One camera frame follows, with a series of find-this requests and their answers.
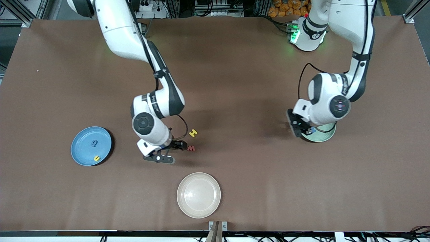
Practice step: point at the white power strip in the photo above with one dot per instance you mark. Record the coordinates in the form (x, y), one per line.
(153, 6)

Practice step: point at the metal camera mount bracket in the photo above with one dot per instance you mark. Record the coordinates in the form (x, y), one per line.
(217, 230)

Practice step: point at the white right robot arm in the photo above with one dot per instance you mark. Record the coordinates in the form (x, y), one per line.
(117, 27)

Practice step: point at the aluminium frame post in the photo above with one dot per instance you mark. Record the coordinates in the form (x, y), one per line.
(20, 13)
(411, 15)

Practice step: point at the blue foam letter a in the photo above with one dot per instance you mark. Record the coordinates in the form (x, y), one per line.
(92, 144)

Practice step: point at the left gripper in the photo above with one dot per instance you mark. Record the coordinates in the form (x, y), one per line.
(306, 129)

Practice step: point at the yellow foam letter H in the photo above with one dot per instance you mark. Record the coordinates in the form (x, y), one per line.
(192, 132)

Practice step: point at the red foam letter w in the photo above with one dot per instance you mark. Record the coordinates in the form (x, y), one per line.
(191, 148)

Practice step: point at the blue plate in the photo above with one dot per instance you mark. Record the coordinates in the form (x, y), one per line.
(84, 151)

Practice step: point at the pile of orange objects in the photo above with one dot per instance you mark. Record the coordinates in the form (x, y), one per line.
(285, 6)

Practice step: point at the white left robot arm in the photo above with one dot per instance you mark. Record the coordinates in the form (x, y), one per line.
(349, 20)

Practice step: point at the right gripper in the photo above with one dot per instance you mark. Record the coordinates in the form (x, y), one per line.
(174, 145)

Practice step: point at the beige plate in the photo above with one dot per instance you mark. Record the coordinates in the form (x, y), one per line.
(198, 195)

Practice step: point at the green plate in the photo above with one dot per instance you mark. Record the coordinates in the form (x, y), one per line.
(326, 135)

